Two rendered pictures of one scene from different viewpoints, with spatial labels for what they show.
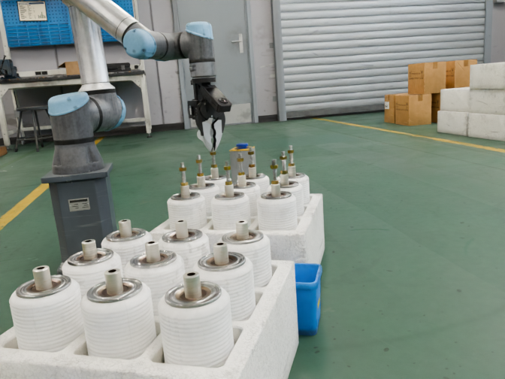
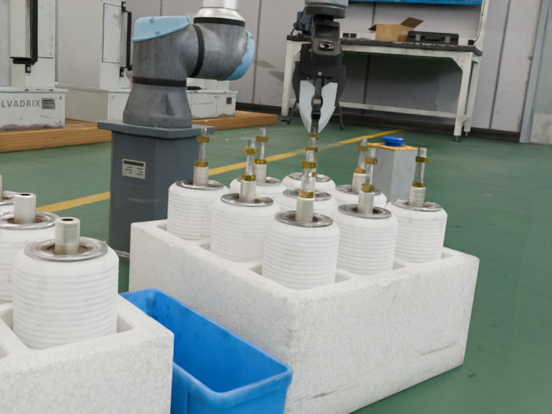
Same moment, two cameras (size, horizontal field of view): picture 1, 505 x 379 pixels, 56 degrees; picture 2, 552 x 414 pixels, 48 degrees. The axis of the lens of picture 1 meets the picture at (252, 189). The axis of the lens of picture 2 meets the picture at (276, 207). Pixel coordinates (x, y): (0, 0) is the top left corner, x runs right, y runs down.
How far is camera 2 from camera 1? 0.64 m
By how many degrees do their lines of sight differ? 32
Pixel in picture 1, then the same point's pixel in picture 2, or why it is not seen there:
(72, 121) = (150, 52)
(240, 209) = (241, 225)
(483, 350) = not seen: outside the picture
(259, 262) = (48, 301)
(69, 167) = (133, 114)
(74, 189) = (131, 145)
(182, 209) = (176, 201)
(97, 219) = (149, 196)
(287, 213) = (298, 255)
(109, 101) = (223, 37)
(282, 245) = (263, 310)
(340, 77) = not seen: outside the picture
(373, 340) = not seen: outside the picture
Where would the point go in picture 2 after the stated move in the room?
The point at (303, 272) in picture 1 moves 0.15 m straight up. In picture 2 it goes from (266, 373) to (278, 246)
